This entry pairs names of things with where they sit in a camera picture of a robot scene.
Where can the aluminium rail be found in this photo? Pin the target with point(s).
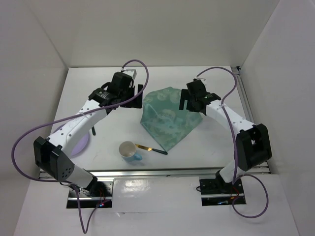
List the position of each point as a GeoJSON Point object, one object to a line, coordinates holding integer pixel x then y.
{"type": "Point", "coordinates": [157, 172]}
{"type": "Point", "coordinates": [248, 103]}

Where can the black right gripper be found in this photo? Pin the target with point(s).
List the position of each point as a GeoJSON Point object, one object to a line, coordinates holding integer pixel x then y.
{"type": "Point", "coordinates": [184, 96]}

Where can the purple plate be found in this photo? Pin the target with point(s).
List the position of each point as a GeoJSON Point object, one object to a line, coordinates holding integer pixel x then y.
{"type": "Point", "coordinates": [81, 146]}

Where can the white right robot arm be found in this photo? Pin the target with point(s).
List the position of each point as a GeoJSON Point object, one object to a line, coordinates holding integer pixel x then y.
{"type": "Point", "coordinates": [232, 121]}

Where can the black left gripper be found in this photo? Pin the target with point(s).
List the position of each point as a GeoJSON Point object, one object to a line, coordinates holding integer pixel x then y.
{"type": "Point", "coordinates": [135, 103]}

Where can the blue mug white inside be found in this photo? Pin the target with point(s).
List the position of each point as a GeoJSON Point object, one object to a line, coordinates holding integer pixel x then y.
{"type": "Point", "coordinates": [128, 151]}

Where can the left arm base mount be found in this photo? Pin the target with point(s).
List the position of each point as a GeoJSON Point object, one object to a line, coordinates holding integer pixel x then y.
{"type": "Point", "coordinates": [101, 197]}

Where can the gold knife dark handle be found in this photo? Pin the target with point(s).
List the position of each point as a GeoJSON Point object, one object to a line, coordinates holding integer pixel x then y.
{"type": "Point", "coordinates": [151, 149]}

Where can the green patterned cloth placemat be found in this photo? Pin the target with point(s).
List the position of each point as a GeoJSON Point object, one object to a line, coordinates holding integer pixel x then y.
{"type": "Point", "coordinates": [163, 119]}

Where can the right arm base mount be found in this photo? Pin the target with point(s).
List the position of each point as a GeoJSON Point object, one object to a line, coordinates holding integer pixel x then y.
{"type": "Point", "coordinates": [213, 195]}

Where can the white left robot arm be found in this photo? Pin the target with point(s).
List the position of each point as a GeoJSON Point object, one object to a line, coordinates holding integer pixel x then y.
{"type": "Point", "coordinates": [52, 154]}

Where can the aluminium front rail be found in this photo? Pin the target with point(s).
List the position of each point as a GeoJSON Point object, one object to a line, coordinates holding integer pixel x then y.
{"type": "Point", "coordinates": [157, 172]}

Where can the aluminium right side rail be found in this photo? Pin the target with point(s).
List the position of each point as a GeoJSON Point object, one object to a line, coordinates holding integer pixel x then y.
{"type": "Point", "coordinates": [248, 103]}

